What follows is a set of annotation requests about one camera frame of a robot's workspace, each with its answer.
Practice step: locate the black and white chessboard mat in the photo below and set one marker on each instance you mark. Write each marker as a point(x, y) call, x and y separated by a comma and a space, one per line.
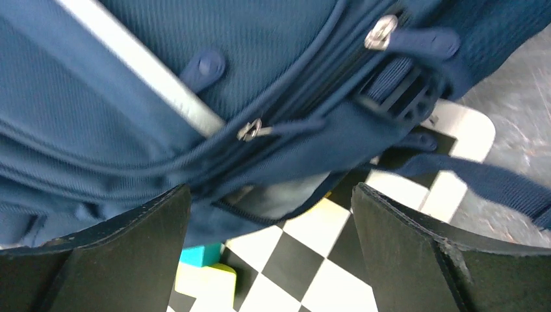
point(314, 262)

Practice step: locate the teal toy block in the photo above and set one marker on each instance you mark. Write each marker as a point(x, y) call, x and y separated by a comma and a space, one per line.
point(201, 256)

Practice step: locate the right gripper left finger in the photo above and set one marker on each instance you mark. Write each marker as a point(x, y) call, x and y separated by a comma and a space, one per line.
point(127, 263)

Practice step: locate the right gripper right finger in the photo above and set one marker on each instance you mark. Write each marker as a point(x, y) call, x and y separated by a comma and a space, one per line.
point(418, 263)

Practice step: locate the navy blue backpack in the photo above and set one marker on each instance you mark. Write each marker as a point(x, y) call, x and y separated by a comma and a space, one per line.
point(260, 107)

